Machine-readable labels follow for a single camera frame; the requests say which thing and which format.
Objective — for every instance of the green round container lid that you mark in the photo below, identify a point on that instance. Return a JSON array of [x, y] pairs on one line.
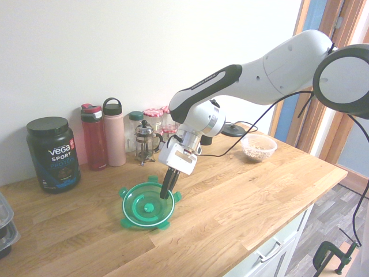
[[144, 216]]

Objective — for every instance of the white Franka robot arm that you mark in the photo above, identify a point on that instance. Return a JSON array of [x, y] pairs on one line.
[[288, 66]]

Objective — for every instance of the pink insulated bottle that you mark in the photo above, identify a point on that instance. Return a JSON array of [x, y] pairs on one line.
[[115, 138]]

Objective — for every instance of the wooden door frame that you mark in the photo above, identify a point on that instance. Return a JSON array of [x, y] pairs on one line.
[[325, 124]]

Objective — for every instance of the red plastic water bottle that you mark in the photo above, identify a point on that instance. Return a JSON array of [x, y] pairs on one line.
[[96, 138]]

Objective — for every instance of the black Vega protein tub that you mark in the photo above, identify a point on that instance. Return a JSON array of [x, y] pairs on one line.
[[54, 155]]

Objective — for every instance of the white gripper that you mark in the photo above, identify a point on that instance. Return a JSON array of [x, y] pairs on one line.
[[177, 160]]

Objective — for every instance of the jam jar red checked lid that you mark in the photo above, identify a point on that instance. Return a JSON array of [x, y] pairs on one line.
[[168, 121], [152, 118]]

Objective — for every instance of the glass jar green lid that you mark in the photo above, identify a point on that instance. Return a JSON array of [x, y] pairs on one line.
[[135, 121]]

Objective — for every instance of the glass French press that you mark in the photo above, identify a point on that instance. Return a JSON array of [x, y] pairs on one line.
[[145, 147]]

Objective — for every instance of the clear plastic food container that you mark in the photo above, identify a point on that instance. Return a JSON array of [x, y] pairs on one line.
[[258, 148]]

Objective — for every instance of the black round kettle base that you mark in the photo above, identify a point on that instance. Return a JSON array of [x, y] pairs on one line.
[[235, 130]]

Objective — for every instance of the white kitchen cabinet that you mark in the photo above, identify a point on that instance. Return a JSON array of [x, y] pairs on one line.
[[284, 259]]

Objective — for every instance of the green metal clamp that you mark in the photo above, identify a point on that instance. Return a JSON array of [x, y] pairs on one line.
[[321, 255]]

